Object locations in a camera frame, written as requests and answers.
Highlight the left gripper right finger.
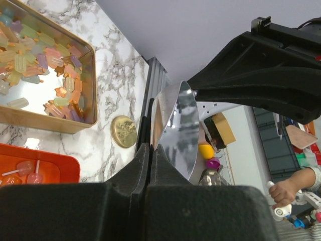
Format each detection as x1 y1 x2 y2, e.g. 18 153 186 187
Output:
132 144 279 240

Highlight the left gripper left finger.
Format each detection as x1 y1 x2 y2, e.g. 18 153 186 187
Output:
1 144 149 240

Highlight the gold round jar lid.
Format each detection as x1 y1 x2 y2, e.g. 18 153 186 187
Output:
111 115 137 149

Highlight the metal scoop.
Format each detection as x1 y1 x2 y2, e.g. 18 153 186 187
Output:
150 81 200 180

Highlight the orange square candy tray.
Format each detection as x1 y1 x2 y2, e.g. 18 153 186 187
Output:
1 144 80 186

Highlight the person hand in background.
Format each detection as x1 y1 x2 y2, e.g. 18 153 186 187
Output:
269 168 316 209

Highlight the gold tin with popsicle candies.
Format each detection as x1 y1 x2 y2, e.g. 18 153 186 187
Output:
1 1 98 134

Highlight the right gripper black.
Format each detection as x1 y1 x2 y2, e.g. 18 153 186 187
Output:
188 17 320 124

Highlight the aluminium rail frame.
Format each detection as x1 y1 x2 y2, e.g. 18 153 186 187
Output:
140 57 174 141

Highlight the person forearm striped sleeve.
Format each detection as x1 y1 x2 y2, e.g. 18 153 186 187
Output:
309 167 321 190

